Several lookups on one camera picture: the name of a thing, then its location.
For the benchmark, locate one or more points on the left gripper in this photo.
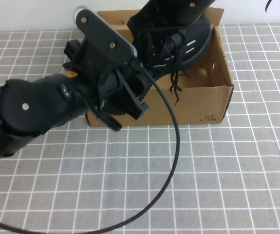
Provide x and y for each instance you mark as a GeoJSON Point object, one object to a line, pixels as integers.
{"type": "Point", "coordinates": [93, 80]}

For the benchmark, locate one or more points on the brown cardboard shoe box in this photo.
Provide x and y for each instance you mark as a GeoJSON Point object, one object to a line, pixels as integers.
{"type": "Point", "coordinates": [198, 107]}

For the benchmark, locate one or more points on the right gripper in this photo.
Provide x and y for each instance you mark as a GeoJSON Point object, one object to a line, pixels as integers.
{"type": "Point", "coordinates": [178, 9]}

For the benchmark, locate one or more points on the grey white-grid tablecloth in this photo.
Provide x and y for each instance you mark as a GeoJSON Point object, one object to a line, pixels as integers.
{"type": "Point", "coordinates": [227, 170]}

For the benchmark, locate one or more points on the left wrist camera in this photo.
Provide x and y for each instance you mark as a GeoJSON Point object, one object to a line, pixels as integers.
{"type": "Point", "coordinates": [100, 36]}

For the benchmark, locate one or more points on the black knit sneaker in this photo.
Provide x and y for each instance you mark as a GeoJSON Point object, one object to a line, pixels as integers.
{"type": "Point", "coordinates": [193, 36]}

